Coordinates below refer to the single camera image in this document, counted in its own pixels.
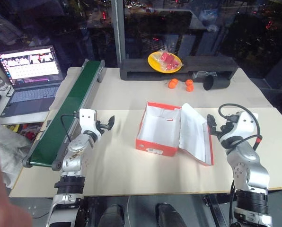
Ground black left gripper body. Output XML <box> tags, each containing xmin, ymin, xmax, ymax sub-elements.
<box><xmin>95</xmin><ymin>120</ymin><xmax>109</xmax><ymax>134</ymax></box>

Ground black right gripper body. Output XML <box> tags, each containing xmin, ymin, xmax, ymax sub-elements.
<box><xmin>214</xmin><ymin>122</ymin><xmax>232</xmax><ymax>140</ymax></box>

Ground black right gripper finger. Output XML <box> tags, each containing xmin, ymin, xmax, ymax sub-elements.
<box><xmin>206</xmin><ymin>113</ymin><xmax>218</xmax><ymax>136</ymax></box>

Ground green conveyor belt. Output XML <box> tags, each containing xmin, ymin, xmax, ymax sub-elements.
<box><xmin>21</xmin><ymin>59</ymin><xmax>106</xmax><ymax>172</ymax></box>

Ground red shoe box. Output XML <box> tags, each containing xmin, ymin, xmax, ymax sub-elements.
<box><xmin>135</xmin><ymin>101</ymin><xmax>215</xmax><ymax>166</ymax></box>

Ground black cylindrical cup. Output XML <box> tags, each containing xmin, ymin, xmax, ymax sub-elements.
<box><xmin>203</xmin><ymin>75</ymin><xmax>231</xmax><ymax>92</ymax></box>

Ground orange round toy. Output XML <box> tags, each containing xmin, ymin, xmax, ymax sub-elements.
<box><xmin>185</xmin><ymin>79</ymin><xmax>195</xmax><ymax>92</ymax></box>
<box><xmin>167</xmin><ymin>78</ymin><xmax>179</xmax><ymax>89</ymax></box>

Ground clear plastic bag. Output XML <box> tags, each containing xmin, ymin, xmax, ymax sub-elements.
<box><xmin>192</xmin><ymin>70</ymin><xmax>218</xmax><ymax>79</ymax></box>

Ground long black foam block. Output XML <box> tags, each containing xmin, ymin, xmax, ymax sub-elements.
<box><xmin>119</xmin><ymin>56</ymin><xmax>239</xmax><ymax>82</ymax></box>

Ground yellow plate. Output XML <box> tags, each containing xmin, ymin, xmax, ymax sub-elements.
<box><xmin>147</xmin><ymin>50</ymin><xmax>183</xmax><ymax>74</ymax></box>

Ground red blocks in plastic bag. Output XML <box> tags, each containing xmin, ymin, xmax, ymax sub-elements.
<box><xmin>158</xmin><ymin>50</ymin><xmax>182</xmax><ymax>71</ymax></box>

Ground grey open laptop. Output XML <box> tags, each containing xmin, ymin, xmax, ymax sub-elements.
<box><xmin>0</xmin><ymin>45</ymin><xmax>65</xmax><ymax>118</ymax></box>

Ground grey metal window pillar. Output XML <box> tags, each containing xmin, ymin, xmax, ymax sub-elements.
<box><xmin>111</xmin><ymin>0</ymin><xmax>127</xmax><ymax>70</ymax></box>

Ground grey cloth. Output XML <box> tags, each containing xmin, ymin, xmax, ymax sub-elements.
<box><xmin>0</xmin><ymin>117</ymin><xmax>33</xmax><ymax>189</ymax></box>

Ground blurred reddish person's limb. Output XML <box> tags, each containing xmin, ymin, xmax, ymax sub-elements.
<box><xmin>0</xmin><ymin>137</ymin><xmax>34</xmax><ymax>227</ymax></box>

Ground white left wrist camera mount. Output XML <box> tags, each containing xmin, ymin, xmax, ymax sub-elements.
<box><xmin>79</xmin><ymin>108</ymin><xmax>98</xmax><ymax>133</ymax></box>

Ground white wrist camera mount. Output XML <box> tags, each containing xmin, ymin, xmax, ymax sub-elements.
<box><xmin>223</xmin><ymin>111</ymin><xmax>259</xmax><ymax>140</ymax></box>
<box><xmin>79</xmin><ymin>108</ymin><xmax>98</xmax><ymax>133</ymax></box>

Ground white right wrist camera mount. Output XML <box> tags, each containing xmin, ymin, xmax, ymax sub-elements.
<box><xmin>223</xmin><ymin>111</ymin><xmax>259</xmax><ymax>140</ymax></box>

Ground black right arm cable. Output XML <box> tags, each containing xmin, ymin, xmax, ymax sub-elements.
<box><xmin>218</xmin><ymin>103</ymin><xmax>264</xmax><ymax>150</ymax></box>

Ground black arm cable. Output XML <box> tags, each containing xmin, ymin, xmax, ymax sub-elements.
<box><xmin>218</xmin><ymin>103</ymin><xmax>264</xmax><ymax>150</ymax></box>
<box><xmin>60</xmin><ymin>113</ymin><xmax>80</xmax><ymax>143</ymax></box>

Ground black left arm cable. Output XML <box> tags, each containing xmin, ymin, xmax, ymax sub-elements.
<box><xmin>60</xmin><ymin>113</ymin><xmax>80</xmax><ymax>143</ymax></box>

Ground black table frame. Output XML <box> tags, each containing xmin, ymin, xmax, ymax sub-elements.
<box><xmin>202</xmin><ymin>193</ymin><xmax>234</xmax><ymax>227</ymax></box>

